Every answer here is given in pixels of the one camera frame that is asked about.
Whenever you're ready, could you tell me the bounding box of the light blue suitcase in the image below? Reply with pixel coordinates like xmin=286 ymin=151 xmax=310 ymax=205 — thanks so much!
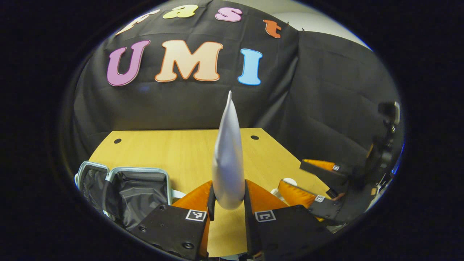
xmin=74 ymin=161 xmax=186 ymax=231

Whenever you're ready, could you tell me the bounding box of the black backdrop cloth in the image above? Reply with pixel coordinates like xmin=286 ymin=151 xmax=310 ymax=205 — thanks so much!
xmin=71 ymin=0 xmax=403 ymax=171

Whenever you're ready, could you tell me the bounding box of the white cream tube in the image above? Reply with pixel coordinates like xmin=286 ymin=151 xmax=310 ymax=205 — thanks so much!
xmin=211 ymin=91 xmax=246 ymax=211

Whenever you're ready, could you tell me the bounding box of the phone on stand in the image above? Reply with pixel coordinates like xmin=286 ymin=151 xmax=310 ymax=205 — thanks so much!
xmin=366 ymin=101 xmax=401 ymax=178

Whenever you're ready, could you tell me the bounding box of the computer monitor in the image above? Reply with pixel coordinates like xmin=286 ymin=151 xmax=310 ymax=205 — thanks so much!
xmin=391 ymin=143 xmax=404 ymax=176

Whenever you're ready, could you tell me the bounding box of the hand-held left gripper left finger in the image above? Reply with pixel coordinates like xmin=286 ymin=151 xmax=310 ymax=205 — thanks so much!
xmin=130 ymin=180 xmax=217 ymax=261

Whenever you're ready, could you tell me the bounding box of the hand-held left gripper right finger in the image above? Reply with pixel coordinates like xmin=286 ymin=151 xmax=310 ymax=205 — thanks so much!
xmin=244 ymin=179 xmax=334 ymax=256

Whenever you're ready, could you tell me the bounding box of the white pump bottle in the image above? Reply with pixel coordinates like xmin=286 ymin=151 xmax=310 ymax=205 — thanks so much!
xmin=271 ymin=177 xmax=298 ymax=202

